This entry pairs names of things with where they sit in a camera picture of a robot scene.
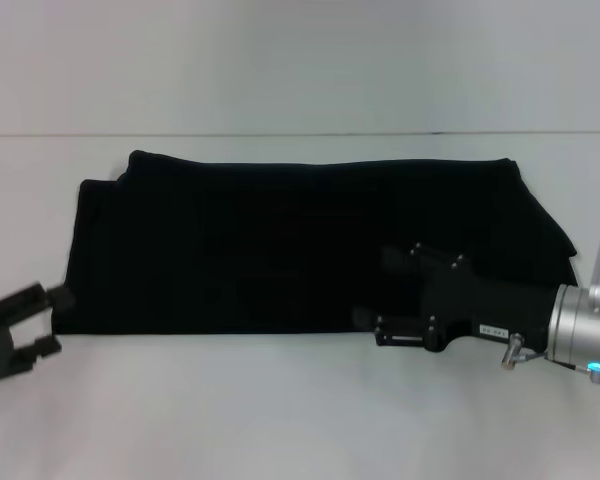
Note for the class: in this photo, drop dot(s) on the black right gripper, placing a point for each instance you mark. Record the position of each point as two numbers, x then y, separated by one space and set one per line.
490 305

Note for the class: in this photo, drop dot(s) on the black shirt with FREE! print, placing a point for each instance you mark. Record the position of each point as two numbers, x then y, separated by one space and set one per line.
280 240

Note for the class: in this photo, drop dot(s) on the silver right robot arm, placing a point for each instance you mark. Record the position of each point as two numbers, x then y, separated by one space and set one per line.
580 325

